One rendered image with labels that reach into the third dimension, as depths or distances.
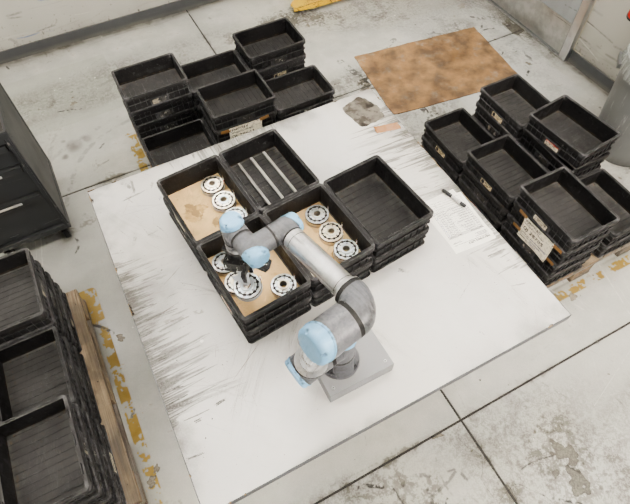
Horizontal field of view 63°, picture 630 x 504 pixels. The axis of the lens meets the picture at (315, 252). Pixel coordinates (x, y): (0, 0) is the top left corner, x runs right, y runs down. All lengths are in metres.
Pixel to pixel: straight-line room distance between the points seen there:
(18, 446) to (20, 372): 0.40
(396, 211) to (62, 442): 1.67
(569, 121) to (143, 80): 2.61
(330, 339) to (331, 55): 3.39
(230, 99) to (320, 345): 2.26
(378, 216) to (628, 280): 1.75
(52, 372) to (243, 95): 1.89
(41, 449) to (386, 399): 1.38
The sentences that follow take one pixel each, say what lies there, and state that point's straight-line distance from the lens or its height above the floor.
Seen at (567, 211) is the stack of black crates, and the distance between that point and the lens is 2.98.
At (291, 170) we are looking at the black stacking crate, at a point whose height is 0.83.
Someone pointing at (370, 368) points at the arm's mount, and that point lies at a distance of 1.98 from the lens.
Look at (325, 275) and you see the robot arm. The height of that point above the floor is 1.35.
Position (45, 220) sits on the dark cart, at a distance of 3.38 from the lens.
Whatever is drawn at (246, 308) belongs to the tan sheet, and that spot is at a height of 0.83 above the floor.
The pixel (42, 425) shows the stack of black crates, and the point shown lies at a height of 0.49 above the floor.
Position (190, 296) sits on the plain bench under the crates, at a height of 0.70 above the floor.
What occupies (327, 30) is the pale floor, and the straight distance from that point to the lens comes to 4.76.
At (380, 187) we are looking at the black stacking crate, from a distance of 2.37.
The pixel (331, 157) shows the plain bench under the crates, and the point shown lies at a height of 0.70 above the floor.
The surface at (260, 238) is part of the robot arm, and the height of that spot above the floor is 1.33.
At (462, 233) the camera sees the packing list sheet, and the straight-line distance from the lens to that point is 2.43.
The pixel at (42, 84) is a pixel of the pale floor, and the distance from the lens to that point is 4.74.
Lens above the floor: 2.62
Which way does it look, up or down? 57 degrees down
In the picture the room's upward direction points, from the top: 1 degrees counter-clockwise
